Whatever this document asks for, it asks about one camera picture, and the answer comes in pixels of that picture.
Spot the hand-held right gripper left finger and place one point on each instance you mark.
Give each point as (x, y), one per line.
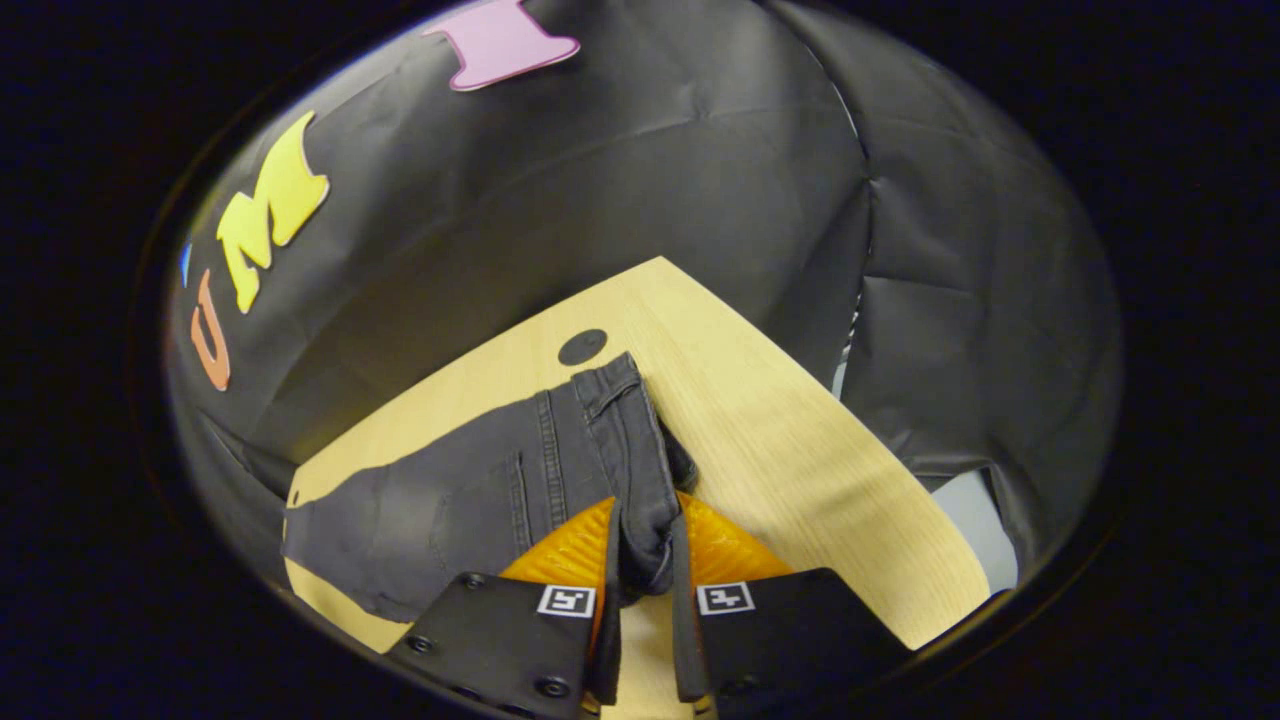
(608, 640)

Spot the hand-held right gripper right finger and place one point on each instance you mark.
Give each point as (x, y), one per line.
(685, 640)

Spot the dark grey jeans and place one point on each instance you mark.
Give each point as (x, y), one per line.
(470, 500)

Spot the dark round table grommet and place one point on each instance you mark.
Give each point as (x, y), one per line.
(582, 347)

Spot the black backdrop cloth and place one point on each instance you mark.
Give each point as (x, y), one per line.
(650, 170)

